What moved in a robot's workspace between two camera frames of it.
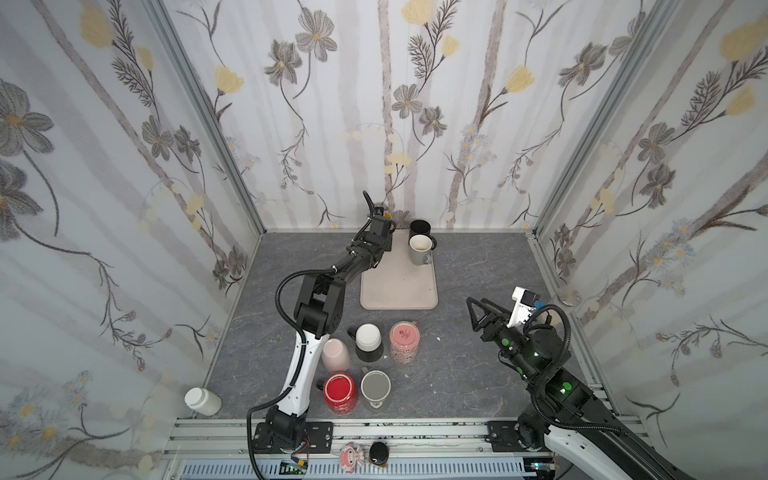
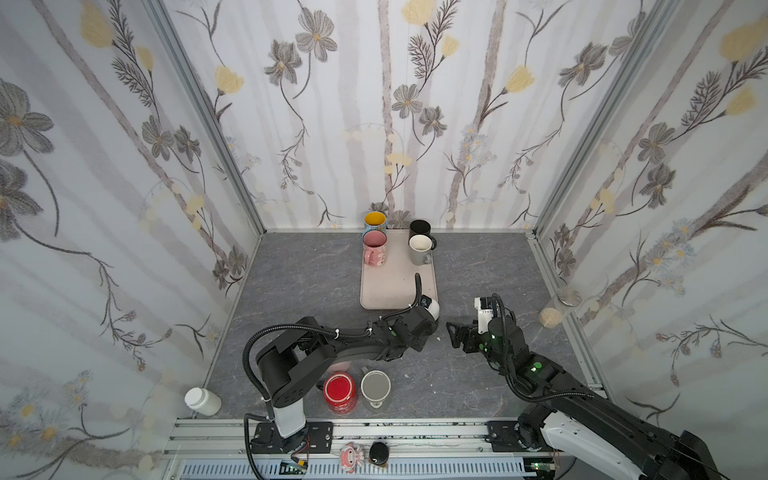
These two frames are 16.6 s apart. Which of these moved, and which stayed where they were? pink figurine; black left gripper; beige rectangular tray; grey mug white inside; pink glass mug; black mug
Moved: pink glass mug; black left gripper
Stayed: pink figurine; black mug; beige rectangular tray; grey mug white inside
